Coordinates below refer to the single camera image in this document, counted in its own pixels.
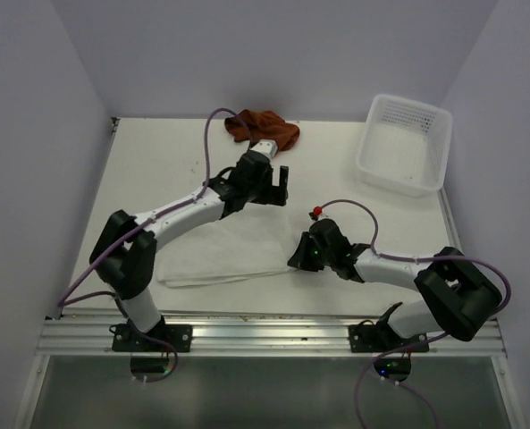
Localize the white towel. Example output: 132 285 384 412
155 205 296 289

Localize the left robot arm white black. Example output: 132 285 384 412
89 149 289 351

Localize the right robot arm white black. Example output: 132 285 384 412
287 218 503 351

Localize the brown towel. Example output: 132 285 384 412
224 109 300 151

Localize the white plastic basket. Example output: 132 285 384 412
355 94 453 198

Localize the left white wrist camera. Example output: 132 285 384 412
250 139 278 161

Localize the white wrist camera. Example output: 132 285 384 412
250 139 278 161
308 206 326 222

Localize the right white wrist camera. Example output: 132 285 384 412
308 206 326 222

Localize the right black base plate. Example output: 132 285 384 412
348 320 429 353

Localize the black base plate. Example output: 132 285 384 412
348 320 429 353
109 324 193 353

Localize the aluminium mounting rail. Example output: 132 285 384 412
36 312 507 358

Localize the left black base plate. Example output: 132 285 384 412
109 324 193 353

